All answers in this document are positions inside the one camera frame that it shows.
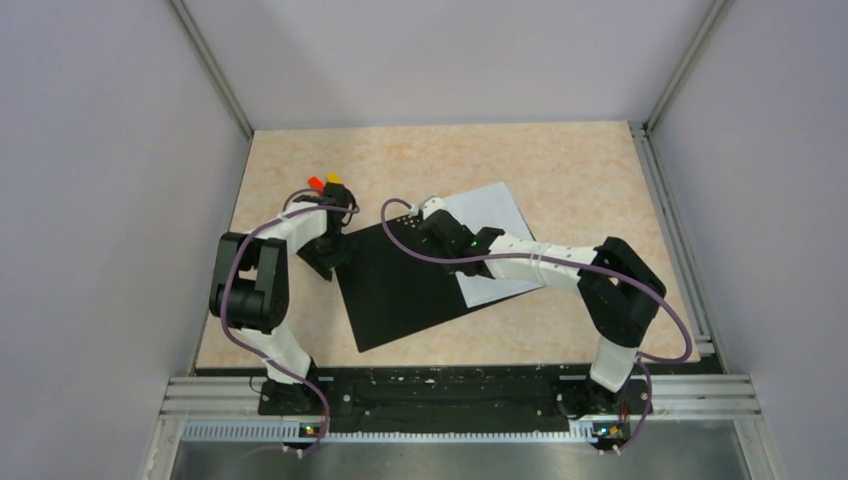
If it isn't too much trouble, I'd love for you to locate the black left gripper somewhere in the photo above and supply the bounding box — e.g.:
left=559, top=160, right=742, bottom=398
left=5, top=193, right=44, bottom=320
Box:
left=295, top=230, right=356, bottom=282

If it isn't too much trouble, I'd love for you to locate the white paper sheet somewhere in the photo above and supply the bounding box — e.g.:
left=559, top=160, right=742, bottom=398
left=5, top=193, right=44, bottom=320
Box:
left=440, top=182, right=546, bottom=309

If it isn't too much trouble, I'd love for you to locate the black file folder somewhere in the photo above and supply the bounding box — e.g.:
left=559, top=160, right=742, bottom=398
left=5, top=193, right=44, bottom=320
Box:
left=298, top=224, right=539, bottom=353

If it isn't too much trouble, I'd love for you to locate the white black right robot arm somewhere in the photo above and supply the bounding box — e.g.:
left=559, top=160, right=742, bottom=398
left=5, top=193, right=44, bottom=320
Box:
left=411, top=206, right=666, bottom=412

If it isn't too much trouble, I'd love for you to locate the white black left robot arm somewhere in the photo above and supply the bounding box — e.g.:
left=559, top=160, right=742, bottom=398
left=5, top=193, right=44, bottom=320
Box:
left=209, top=180, right=359, bottom=414

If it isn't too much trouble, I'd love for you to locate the red wooden block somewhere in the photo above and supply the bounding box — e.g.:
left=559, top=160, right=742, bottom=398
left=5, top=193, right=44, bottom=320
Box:
left=308, top=176, right=325, bottom=190

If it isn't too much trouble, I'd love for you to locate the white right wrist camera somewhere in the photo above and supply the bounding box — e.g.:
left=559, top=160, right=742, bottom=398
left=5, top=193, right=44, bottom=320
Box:
left=409, top=196, right=446, bottom=220

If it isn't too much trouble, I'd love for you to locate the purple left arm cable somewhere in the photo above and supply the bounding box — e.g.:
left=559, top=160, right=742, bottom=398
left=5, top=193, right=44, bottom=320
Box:
left=219, top=188, right=361, bottom=399

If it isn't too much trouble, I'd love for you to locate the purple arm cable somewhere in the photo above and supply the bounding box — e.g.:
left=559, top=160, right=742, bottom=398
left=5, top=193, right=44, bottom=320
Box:
left=219, top=188, right=361, bottom=399
left=380, top=197, right=694, bottom=364

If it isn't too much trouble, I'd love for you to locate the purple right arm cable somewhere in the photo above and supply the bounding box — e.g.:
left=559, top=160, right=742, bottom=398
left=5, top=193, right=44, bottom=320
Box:
left=380, top=197, right=694, bottom=364

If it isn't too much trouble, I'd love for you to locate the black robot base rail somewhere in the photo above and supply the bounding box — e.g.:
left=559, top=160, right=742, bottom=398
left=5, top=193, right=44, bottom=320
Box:
left=257, top=364, right=653, bottom=434

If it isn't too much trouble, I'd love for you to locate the aluminium frame rail front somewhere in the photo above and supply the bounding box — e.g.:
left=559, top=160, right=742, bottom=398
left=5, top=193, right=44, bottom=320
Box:
left=159, top=375, right=761, bottom=445

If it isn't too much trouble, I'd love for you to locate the aluminium corner post left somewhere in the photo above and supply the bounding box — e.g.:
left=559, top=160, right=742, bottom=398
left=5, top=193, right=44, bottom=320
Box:
left=164, top=0, right=255, bottom=140

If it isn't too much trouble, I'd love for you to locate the aluminium corner post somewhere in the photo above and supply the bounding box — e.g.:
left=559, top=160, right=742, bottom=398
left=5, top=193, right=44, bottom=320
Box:
left=642, top=0, right=735, bottom=136
left=164, top=0, right=255, bottom=140

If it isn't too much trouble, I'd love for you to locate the aluminium corner post right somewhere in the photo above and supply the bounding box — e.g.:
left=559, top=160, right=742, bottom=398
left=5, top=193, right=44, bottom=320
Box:
left=642, top=0, right=735, bottom=136

